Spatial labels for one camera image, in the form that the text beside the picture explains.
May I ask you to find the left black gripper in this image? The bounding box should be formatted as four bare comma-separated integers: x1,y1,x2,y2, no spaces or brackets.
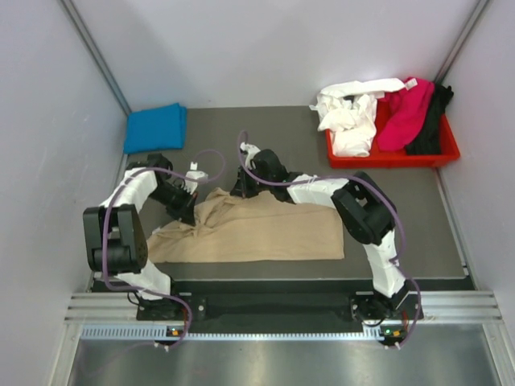
148,183,198,227

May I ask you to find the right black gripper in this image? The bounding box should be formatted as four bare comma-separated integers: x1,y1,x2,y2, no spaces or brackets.
231,164,274,200

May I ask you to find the beige t shirt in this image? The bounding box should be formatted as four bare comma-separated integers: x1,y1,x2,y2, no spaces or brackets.
147,188,344,264

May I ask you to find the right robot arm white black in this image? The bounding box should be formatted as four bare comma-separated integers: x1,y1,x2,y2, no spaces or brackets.
231,142,422,326

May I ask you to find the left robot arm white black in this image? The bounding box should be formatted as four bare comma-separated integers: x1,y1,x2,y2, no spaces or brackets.
83,154,208,320

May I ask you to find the folded blue t shirt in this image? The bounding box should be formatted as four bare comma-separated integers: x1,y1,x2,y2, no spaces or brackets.
123,103,187,154

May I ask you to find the white t shirt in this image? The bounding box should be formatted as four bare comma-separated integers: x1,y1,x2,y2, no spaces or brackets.
310,78,405,158

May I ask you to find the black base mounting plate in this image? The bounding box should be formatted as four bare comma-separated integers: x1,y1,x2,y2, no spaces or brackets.
136,279,413,335

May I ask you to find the pink t shirt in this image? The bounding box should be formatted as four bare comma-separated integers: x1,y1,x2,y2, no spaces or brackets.
377,77,435,152

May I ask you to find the black t shirt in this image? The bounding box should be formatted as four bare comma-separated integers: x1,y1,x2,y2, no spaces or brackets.
405,84,454,155

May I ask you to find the red plastic bin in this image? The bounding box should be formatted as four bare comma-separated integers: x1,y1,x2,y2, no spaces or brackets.
325,114,460,169

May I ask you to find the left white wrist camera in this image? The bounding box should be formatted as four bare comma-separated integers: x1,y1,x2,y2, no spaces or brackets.
184,162,208,195

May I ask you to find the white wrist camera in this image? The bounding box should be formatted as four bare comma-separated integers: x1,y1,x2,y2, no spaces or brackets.
239,142,261,168
184,162,208,195

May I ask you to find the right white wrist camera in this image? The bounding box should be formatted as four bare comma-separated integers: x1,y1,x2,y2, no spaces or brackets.
239,142,261,168

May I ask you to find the grey slotted cable duct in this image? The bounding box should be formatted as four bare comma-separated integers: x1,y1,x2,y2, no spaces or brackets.
80,323,407,342

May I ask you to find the aluminium frame rail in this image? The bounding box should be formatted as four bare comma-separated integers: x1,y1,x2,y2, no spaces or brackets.
64,291,502,324

